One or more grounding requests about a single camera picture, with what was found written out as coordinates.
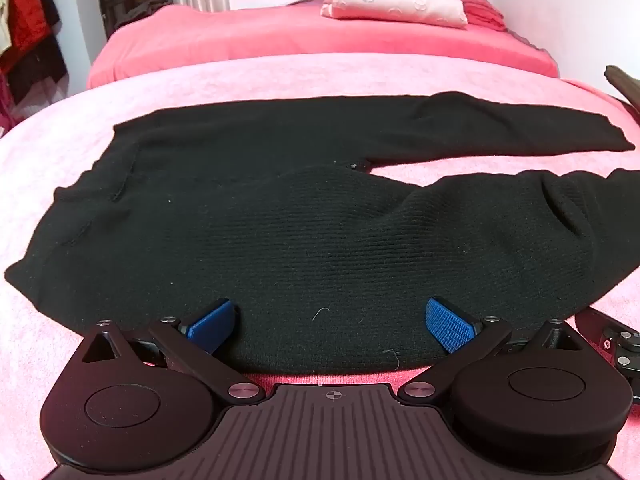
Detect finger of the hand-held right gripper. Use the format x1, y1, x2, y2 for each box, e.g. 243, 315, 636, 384
574, 305, 640, 405

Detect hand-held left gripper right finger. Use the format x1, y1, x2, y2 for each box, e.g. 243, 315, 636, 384
398, 298, 581, 404

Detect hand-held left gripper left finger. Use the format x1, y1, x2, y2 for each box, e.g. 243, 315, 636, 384
81, 298, 266, 404

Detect black pants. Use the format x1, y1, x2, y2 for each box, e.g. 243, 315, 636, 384
4, 91, 640, 375

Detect light pink blanket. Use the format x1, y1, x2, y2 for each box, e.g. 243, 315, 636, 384
0, 52, 640, 480

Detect dark wooden furniture edge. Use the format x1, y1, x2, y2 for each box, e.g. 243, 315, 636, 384
604, 65, 640, 126

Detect red bed sheet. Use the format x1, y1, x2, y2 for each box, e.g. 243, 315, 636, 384
86, 0, 560, 90

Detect folded red blanket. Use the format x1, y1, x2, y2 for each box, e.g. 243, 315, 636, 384
452, 0, 508, 33

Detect hanging red and black clothes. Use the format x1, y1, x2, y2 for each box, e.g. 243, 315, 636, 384
0, 0, 68, 131

